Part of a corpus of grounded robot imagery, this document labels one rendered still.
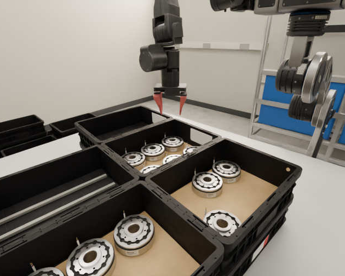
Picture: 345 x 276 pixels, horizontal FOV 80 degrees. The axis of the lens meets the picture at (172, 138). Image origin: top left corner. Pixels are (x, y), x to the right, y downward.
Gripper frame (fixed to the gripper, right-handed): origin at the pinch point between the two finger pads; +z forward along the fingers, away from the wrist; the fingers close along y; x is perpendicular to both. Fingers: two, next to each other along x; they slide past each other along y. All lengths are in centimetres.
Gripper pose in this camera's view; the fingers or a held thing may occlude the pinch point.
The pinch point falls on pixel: (171, 112)
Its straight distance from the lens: 71.3
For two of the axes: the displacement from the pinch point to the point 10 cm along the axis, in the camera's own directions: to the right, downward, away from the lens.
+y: 10.0, 0.3, -0.8
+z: 0.1, 9.0, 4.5
